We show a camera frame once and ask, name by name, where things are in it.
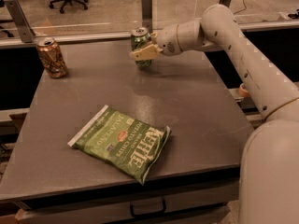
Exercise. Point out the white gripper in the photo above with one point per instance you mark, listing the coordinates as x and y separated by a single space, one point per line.
167 41

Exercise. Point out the green soda can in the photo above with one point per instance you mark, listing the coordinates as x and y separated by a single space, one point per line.
139 37

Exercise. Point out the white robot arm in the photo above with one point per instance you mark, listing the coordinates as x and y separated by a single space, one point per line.
269 174

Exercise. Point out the orange soda can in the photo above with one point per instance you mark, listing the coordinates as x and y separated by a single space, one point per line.
51 57

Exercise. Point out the orange tape roll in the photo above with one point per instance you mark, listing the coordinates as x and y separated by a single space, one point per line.
243 91

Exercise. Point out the green Kettle chips bag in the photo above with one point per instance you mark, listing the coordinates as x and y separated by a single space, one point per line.
130 145

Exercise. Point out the grey table drawer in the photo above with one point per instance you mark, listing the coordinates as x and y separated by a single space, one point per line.
207 203

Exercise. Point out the middle metal bracket post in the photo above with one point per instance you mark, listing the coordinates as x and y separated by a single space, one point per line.
146 6

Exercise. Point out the left metal bracket post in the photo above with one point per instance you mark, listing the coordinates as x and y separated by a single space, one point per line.
26 33

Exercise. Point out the black drawer handle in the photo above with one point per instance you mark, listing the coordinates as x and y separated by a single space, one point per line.
147 208

